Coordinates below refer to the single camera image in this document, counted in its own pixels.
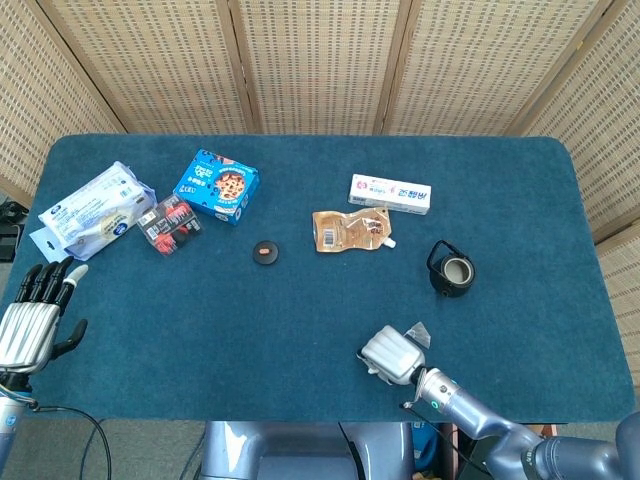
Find black teapot with handle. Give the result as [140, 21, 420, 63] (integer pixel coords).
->
[426, 239, 477, 298]

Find orange spout pouch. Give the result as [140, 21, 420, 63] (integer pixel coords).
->
[312, 206, 398, 255]

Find blue-grey robot torso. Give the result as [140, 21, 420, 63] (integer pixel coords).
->
[199, 421, 416, 480]

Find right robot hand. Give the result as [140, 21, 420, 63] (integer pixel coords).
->
[357, 324, 429, 387]

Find black equipment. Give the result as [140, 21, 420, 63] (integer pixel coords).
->
[0, 199, 26, 261]

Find black lid with orange knob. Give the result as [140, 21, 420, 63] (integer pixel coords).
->
[251, 240, 281, 265]

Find blue felt table cover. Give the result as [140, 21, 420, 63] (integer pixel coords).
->
[2, 133, 636, 424]

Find white toothpaste box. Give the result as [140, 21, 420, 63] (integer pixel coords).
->
[347, 173, 433, 216]

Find clear box red black items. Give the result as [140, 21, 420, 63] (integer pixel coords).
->
[136, 194, 205, 258]

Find blue cookie box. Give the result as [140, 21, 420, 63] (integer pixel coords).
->
[172, 148, 261, 227]

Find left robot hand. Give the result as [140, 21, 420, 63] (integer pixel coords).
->
[0, 256, 90, 376]

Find white tissue pack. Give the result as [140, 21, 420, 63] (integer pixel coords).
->
[28, 160, 158, 263]

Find black cable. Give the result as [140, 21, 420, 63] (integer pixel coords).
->
[27, 399, 114, 480]

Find wicker screen panel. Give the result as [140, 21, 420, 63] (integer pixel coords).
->
[374, 0, 614, 137]
[504, 0, 640, 244]
[594, 234, 640, 386]
[227, 0, 414, 135]
[0, 0, 126, 209]
[37, 0, 259, 135]

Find grey tea bag with string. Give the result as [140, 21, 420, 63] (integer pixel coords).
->
[404, 322, 432, 350]

